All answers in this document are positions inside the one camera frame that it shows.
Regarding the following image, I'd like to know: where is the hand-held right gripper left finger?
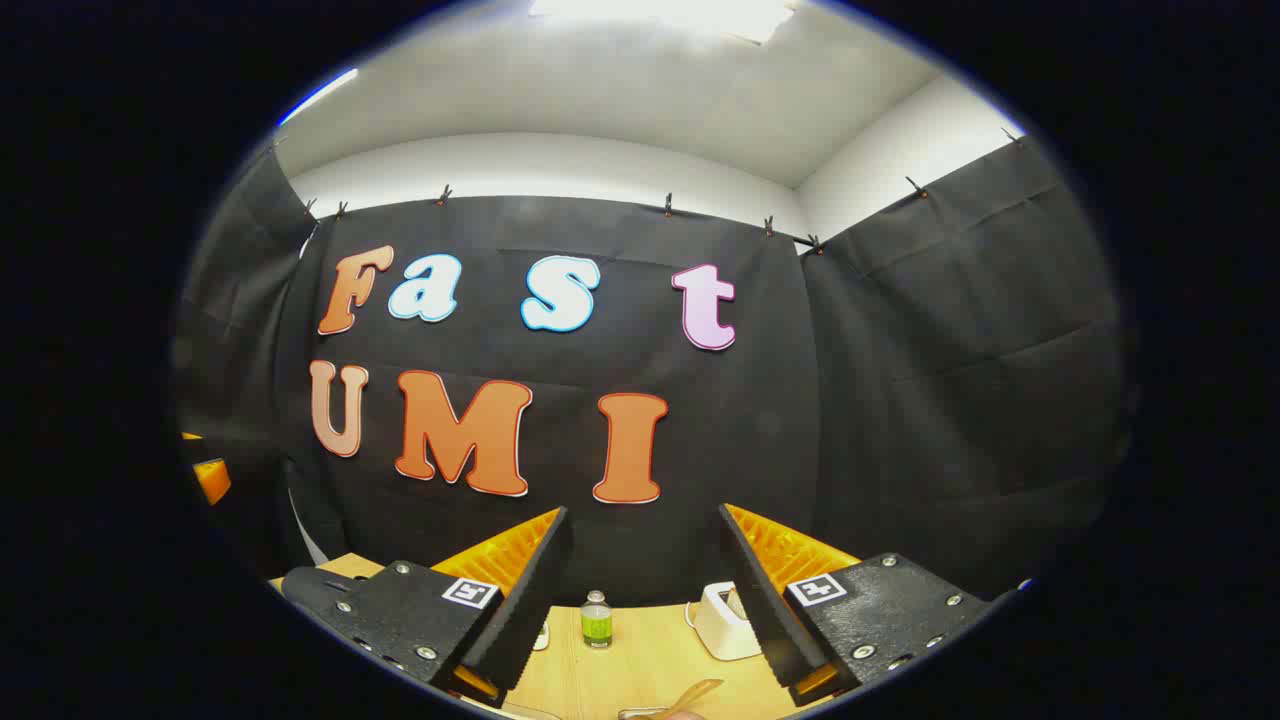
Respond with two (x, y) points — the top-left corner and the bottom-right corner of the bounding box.
(320, 506), (574, 707)

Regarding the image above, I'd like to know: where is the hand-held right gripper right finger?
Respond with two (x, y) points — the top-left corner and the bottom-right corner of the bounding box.
(718, 503), (1031, 708)

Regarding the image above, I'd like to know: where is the wooden spoon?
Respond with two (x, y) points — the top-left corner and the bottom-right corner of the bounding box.
(640, 679), (724, 720)

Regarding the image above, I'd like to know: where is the white toaster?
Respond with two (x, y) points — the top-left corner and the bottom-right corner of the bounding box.
(690, 582), (763, 661)

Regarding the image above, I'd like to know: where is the green drink bottle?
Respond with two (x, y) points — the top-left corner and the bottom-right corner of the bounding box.
(581, 590), (613, 649)

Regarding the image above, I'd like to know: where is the black backdrop cloth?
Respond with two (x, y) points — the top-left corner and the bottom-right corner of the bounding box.
(170, 135), (1136, 606)

